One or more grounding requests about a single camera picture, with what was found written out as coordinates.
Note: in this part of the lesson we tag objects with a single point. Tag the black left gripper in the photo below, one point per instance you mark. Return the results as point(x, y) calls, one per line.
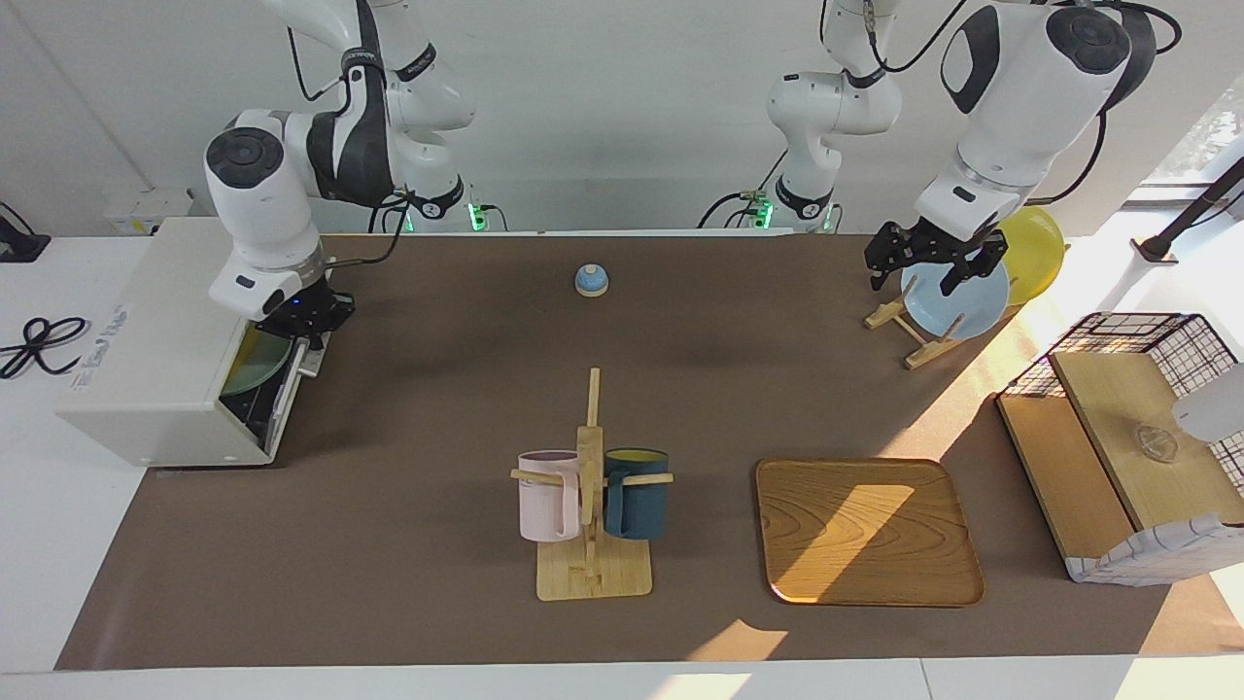
point(943, 248)

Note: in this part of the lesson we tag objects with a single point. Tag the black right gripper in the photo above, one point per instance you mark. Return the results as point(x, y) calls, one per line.
point(311, 311)

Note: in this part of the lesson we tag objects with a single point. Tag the pale green plate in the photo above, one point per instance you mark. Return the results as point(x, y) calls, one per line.
point(255, 365)

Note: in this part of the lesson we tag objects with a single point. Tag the oven glass door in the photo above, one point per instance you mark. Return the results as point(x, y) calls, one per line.
point(287, 399)

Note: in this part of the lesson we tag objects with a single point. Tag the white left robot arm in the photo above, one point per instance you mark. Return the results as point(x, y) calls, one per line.
point(1020, 97)

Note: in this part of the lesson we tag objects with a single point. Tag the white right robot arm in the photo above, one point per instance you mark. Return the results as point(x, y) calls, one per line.
point(262, 194)

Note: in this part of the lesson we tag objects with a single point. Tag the white toaster oven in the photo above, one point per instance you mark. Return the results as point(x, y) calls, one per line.
point(146, 340)

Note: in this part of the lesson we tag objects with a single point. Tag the light blue plate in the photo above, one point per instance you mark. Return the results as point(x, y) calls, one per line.
point(962, 311)

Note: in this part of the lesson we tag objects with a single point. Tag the wooden plate rack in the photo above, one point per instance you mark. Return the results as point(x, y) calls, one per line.
point(933, 352)

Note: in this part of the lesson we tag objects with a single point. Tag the yellow plate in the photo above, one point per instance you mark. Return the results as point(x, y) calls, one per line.
point(1035, 253)

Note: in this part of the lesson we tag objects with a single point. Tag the white power strip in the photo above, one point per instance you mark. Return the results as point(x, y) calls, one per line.
point(146, 209)

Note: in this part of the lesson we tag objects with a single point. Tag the wooden lid board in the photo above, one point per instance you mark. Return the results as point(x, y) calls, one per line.
point(1108, 408)
point(1059, 476)

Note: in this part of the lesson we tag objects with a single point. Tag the wooden serving tray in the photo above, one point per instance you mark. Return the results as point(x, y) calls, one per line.
point(865, 535)

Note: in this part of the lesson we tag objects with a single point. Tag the pink mug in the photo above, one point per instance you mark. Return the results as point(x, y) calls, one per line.
point(544, 506)

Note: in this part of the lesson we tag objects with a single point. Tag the blue call bell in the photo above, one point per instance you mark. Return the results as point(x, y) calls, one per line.
point(591, 281)

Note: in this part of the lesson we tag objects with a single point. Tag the clear glass knob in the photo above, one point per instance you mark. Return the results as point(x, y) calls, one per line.
point(1157, 443)

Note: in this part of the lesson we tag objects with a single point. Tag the brown table mat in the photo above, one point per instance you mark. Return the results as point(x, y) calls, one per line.
point(437, 603)

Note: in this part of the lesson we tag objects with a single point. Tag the white cylindrical object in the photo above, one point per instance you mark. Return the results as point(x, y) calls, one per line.
point(1215, 403)

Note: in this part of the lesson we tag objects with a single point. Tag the wooden mug tree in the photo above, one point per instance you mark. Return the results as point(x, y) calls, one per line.
point(589, 574)

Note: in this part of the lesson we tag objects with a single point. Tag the white checked cloth liner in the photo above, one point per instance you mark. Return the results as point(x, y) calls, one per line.
point(1147, 559)

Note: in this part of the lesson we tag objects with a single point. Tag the dark blue mug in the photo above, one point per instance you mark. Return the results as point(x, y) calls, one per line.
point(641, 506)

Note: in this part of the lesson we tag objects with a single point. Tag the black clamp mount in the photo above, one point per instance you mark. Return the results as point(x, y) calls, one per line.
point(17, 243)

